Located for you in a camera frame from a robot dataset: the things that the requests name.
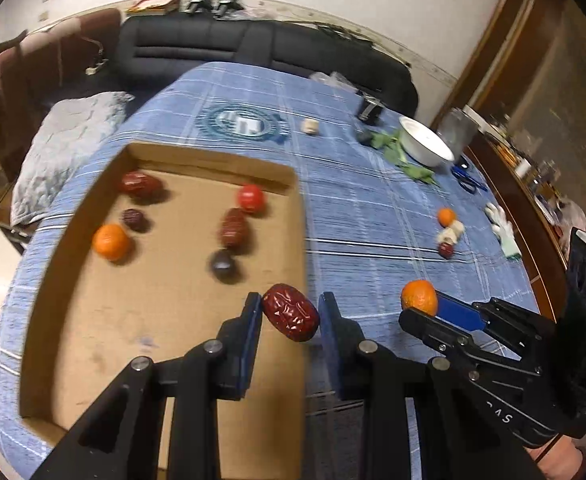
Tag white bowl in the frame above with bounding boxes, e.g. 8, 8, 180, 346
399, 115, 456, 167

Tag dark purple round fruit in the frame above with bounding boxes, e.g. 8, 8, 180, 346
209, 250, 236, 278

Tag white work glove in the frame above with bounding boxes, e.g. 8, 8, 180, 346
484, 202, 522, 260

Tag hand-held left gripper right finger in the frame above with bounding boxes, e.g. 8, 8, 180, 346
319, 291, 544, 480

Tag small dark red date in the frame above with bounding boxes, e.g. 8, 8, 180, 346
122, 208, 150, 233

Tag white cable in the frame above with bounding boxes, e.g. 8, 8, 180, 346
85, 39, 108, 77

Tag red cherry tomato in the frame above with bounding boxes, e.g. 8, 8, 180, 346
237, 184, 266, 214

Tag blue-handled scissors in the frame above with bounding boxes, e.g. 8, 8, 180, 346
450, 156, 488, 194

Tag large smooth red date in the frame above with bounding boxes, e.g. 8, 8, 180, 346
120, 171, 164, 200

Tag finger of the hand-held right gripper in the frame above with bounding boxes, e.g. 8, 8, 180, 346
434, 289, 558, 348
398, 307, 544, 376

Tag wooden sideboard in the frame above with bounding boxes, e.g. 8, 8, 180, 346
430, 0, 586, 321

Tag black leather sofa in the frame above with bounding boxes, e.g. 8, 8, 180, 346
114, 16, 420, 117

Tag black box device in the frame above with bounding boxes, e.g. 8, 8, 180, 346
357, 93, 386, 125

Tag wrinkled red date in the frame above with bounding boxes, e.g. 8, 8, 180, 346
218, 208, 250, 249
262, 283, 320, 343

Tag red-edged book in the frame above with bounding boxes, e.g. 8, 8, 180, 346
125, 0, 182, 15

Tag grey quilted cushion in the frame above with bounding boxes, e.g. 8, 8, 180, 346
10, 90, 136, 227

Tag green cloth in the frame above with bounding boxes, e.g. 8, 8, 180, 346
372, 130, 438, 184

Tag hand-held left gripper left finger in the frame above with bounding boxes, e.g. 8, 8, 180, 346
32, 292, 264, 480

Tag clear plastic container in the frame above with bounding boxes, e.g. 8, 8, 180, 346
435, 107, 475, 157

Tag shallow cardboard box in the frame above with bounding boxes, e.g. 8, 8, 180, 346
19, 142, 310, 480

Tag brown padded chair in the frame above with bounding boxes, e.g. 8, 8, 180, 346
0, 7, 124, 196

